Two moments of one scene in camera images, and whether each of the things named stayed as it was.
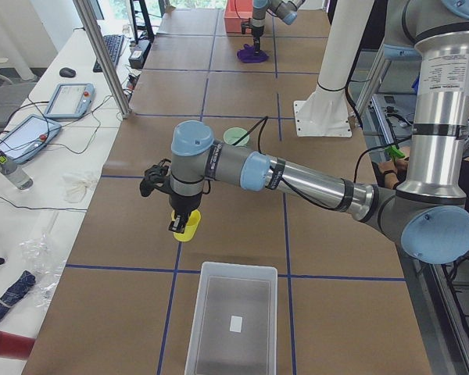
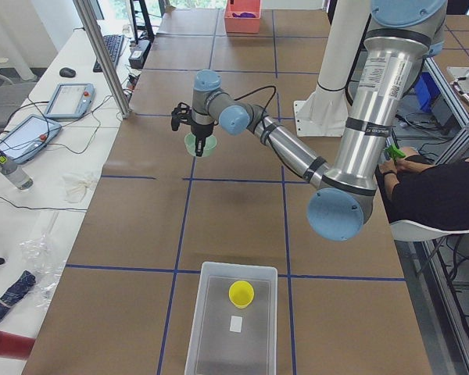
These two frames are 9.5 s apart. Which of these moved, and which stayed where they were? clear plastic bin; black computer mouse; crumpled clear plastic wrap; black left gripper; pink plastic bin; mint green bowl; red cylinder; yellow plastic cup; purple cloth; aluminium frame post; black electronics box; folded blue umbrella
Moved: black left gripper; yellow plastic cup; purple cloth; mint green bowl
Stayed: pink plastic bin; aluminium frame post; red cylinder; folded blue umbrella; crumpled clear plastic wrap; black electronics box; black computer mouse; clear plastic bin
